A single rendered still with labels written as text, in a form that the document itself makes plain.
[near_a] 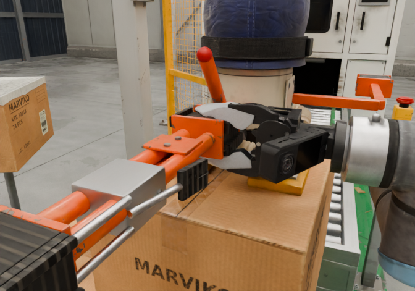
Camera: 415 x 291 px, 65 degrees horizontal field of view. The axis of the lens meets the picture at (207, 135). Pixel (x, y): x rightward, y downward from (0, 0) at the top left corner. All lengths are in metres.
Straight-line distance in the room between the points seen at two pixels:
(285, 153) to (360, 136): 0.10
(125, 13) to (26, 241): 1.93
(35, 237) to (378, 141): 0.37
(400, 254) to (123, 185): 0.37
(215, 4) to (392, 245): 0.49
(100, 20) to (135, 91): 11.25
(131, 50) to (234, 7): 1.53
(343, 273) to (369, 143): 0.96
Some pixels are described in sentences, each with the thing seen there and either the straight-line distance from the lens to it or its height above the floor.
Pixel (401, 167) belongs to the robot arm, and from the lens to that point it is 0.44.
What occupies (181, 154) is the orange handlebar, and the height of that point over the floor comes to 1.22.
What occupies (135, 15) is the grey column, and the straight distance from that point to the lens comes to 2.08.
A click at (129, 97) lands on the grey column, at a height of 0.89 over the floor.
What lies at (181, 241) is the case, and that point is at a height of 1.03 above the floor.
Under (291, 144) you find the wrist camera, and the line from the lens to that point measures 0.39.
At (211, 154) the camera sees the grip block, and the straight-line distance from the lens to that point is 0.47.
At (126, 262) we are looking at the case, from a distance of 0.66.
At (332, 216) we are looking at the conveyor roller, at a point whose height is 0.54.
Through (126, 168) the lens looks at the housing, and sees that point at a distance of 0.34.
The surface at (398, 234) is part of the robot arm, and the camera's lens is 0.50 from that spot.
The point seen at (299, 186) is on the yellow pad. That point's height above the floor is 1.09.
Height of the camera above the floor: 1.36
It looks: 19 degrees down
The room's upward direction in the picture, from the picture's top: straight up
